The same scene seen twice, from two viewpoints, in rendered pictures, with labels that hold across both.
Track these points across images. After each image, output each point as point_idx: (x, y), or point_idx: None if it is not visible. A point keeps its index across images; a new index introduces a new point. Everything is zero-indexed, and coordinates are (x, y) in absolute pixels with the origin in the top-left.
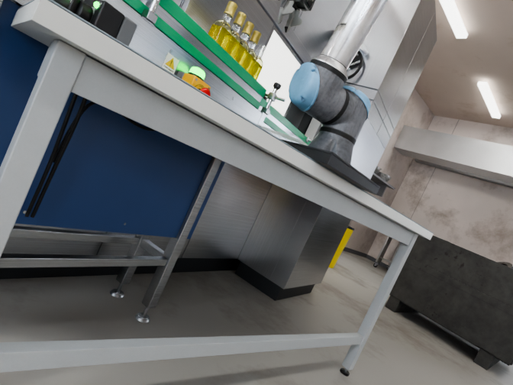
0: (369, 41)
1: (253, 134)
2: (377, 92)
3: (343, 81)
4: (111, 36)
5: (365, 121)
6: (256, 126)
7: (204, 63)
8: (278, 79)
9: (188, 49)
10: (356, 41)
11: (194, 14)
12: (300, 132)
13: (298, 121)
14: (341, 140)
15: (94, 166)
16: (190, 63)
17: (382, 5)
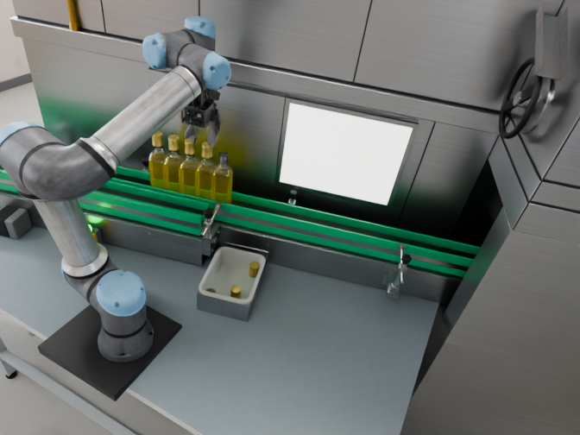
0: (579, 39)
1: (6, 314)
2: (544, 185)
3: (73, 279)
4: (4, 230)
5: (520, 242)
6: (3, 310)
7: (106, 211)
8: (342, 156)
9: (85, 207)
10: (59, 247)
11: (163, 135)
12: (371, 238)
13: (457, 198)
14: (102, 329)
15: None
16: (88, 218)
17: (47, 218)
